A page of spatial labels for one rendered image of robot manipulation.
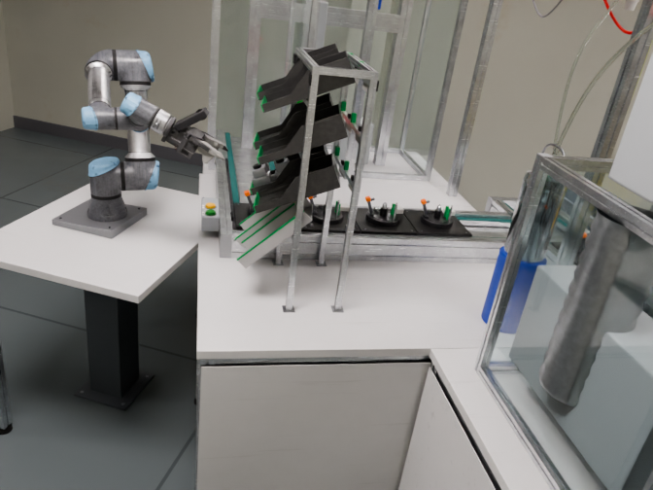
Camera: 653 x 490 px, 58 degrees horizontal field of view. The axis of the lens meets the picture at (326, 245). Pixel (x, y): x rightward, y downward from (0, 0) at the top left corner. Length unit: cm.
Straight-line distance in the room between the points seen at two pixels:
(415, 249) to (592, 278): 114
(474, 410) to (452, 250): 91
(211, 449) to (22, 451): 99
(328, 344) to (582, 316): 78
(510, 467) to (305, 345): 67
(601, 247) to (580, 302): 14
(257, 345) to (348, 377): 32
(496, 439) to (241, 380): 76
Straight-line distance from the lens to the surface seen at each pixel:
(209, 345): 180
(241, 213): 238
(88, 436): 279
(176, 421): 281
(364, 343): 187
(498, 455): 163
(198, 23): 554
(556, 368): 151
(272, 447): 206
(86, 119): 210
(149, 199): 276
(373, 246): 234
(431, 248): 243
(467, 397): 177
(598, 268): 138
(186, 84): 567
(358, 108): 313
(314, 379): 189
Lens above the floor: 193
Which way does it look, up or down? 26 degrees down
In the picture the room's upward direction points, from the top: 8 degrees clockwise
